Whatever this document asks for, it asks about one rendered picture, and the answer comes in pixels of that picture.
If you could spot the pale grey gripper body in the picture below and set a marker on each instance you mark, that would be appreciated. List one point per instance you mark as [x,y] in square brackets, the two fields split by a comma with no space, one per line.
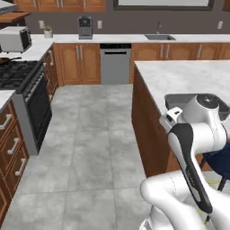
[165,123]

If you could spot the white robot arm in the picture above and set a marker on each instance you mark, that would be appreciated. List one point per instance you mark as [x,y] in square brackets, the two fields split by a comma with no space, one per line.
[206,131]

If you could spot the black and steel stove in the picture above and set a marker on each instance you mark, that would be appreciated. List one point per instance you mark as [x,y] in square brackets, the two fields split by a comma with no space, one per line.
[33,104]

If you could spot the wooden island cabinet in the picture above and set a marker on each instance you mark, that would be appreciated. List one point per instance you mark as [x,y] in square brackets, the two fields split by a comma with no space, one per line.
[149,131]

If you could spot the wooden base cupboards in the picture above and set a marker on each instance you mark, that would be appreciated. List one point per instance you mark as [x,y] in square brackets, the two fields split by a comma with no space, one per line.
[79,64]
[179,51]

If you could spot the steel dishwasher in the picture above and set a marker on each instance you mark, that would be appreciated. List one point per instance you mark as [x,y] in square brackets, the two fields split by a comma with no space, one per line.
[115,66]

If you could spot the steel sink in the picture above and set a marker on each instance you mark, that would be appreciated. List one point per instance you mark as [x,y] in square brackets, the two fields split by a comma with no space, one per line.
[159,37]

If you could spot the steel tap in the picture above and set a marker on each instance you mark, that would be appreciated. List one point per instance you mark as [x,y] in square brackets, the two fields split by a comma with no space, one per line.
[158,28]

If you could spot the dark framed window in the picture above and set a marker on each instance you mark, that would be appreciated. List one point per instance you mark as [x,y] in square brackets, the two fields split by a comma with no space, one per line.
[163,3]

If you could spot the wooden corner drawer cabinet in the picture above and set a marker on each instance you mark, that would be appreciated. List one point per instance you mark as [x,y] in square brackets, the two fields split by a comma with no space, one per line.
[51,75]

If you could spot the grey coffee machine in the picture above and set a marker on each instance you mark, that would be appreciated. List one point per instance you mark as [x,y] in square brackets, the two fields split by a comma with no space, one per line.
[85,28]

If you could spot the small potted plant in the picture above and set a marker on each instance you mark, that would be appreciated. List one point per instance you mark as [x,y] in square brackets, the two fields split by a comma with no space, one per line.
[48,31]

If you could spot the wooden drawer stack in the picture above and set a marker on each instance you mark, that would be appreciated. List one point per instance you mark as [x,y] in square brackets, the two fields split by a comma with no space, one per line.
[9,161]

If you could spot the black frying pan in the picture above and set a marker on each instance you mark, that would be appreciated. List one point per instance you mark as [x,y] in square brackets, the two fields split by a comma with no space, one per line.
[6,60]

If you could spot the silver toaster oven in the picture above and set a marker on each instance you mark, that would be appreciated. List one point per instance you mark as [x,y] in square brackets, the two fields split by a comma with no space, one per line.
[13,39]

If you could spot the steel range hood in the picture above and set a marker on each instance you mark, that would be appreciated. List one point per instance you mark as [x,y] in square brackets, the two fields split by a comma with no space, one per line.
[6,6]

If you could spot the white wall outlet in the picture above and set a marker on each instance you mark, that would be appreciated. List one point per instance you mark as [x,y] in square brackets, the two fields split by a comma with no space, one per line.
[99,24]
[220,24]
[41,24]

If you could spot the wooden wall cupboards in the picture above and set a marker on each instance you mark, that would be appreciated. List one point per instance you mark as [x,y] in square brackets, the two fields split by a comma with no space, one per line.
[60,4]

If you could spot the wooden wall shelf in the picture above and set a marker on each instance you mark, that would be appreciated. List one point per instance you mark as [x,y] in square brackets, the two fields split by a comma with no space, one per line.
[13,16]

